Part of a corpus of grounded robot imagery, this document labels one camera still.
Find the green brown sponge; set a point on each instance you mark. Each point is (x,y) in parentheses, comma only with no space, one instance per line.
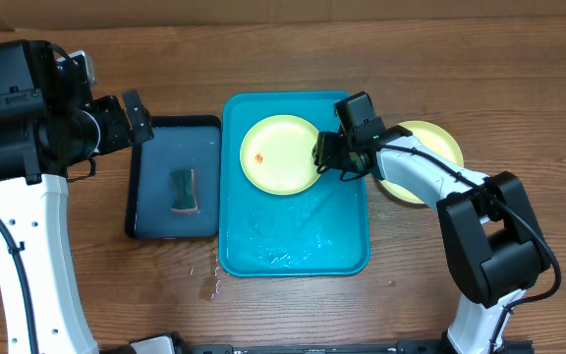
(183,182)

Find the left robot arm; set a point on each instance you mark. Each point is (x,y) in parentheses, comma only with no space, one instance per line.
(42,305)

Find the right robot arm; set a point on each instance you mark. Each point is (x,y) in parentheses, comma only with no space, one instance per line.
(494,247)

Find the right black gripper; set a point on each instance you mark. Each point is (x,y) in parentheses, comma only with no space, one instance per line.
(337,151)

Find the teal plastic tray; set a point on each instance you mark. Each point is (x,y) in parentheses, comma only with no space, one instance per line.
(320,231)

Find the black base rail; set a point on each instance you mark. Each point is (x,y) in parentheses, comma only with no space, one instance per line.
(312,349)

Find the yellow-green plate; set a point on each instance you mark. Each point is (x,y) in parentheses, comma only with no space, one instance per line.
(276,154)
(434,138)

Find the black water tray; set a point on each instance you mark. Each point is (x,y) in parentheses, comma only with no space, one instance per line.
(180,143)

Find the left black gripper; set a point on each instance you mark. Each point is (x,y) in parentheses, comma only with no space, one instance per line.
(112,110)

